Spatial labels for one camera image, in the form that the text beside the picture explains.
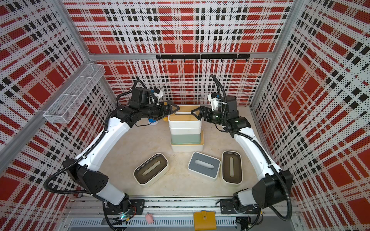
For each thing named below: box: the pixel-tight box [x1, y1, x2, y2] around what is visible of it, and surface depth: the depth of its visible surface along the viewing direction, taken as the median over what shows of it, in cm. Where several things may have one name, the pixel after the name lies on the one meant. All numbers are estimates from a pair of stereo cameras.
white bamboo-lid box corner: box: [168, 104, 202, 129], surface depth 75 cm
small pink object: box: [145, 213, 154, 224], surface depth 71 cm
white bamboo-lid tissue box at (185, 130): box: [169, 126, 202, 135], surface depth 79 cm
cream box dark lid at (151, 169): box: [132, 153, 170, 187], surface depth 83 cm
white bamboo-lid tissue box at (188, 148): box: [170, 142, 205, 153], surface depth 95 cm
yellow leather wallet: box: [193, 210, 217, 231], surface depth 71 cm
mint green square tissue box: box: [171, 133, 201, 145], surface depth 90 cm
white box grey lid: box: [187, 151, 222, 181], surface depth 86 cm
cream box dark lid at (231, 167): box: [221, 150, 244, 185], surface depth 84 cm
